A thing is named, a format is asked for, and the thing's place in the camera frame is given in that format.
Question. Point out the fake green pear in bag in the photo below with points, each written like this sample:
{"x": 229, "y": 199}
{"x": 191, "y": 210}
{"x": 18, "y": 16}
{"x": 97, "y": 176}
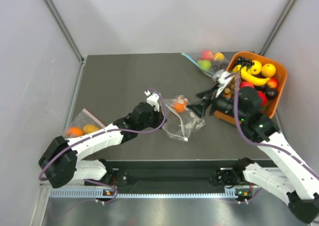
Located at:
{"x": 205, "y": 64}

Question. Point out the orange plastic bin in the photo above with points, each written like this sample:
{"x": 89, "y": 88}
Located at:
{"x": 281, "y": 76}

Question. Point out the pink zip dotted bag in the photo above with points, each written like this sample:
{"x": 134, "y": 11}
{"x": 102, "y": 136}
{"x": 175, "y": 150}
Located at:
{"x": 82, "y": 119}

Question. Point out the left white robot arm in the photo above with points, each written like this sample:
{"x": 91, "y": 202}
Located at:
{"x": 64, "y": 159}

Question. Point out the fake potato in pink bag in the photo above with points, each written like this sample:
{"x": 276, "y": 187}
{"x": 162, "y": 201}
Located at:
{"x": 90, "y": 128}

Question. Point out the fake black grape bunch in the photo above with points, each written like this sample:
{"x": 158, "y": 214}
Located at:
{"x": 244, "y": 62}

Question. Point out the blue zip clear bag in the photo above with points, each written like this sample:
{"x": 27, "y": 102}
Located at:
{"x": 220, "y": 61}

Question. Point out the fake brown grape bunch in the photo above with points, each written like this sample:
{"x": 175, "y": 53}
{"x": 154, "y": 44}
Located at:
{"x": 229, "y": 91}

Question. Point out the fake red tomato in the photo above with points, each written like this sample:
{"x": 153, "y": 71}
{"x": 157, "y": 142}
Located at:
{"x": 262, "y": 97}

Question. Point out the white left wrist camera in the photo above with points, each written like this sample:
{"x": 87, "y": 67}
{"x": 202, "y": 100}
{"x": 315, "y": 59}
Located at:
{"x": 153, "y": 99}

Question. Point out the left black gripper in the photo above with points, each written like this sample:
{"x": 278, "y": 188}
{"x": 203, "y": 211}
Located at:
{"x": 160, "y": 119}

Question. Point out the fake purple eggplant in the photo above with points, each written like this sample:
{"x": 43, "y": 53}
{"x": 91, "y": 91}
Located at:
{"x": 270, "y": 93}

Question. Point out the fake yellow orange right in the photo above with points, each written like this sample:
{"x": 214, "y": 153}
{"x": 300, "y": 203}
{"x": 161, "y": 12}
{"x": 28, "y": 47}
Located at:
{"x": 268, "y": 70}

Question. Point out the fake red apple in bag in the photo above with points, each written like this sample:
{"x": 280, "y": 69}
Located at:
{"x": 207, "y": 55}

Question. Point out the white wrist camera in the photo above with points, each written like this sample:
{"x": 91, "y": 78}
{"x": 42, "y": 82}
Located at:
{"x": 222, "y": 78}
{"x": 153, "y": 99}

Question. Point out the fake red yellow apple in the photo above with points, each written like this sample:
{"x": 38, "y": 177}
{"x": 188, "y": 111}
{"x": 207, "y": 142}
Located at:
{"x": 272, "y": 83}

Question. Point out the grey slotted cable duct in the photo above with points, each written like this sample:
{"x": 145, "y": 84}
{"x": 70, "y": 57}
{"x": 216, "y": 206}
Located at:
{"x": 103, "y": 193}

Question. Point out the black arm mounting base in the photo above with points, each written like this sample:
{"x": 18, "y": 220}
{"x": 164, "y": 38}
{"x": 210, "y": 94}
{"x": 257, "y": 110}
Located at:
{"x": 173, "y": 176}

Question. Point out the fake yellow lemon left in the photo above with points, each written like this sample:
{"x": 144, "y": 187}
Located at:
{"x": 256, "y": 67}

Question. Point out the fake yellow banana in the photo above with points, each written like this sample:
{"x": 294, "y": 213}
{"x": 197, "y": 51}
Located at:
{"x": 252, "y": 79}

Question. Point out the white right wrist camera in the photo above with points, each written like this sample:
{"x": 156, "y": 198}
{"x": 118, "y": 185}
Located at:
{"x": 222, "y": 78}

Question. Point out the fake small banana bunch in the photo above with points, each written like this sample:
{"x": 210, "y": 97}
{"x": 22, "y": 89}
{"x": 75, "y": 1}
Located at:
{"x": 238, "y": 68}

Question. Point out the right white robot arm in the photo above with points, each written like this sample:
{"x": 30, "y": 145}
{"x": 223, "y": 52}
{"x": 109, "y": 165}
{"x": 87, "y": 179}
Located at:
{"x": 299, "y": 189}

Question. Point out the fake orange in pink bag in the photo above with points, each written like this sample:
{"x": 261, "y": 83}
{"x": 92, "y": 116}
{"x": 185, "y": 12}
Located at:
{"x": 74, "y": 131}

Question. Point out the polka dot zip bag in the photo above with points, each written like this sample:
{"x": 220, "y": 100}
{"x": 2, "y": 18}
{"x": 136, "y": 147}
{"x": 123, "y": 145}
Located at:
{"x": 180, "y": 126}

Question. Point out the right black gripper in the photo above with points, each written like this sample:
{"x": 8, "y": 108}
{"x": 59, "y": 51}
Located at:
{"x": 201, "y": 108}

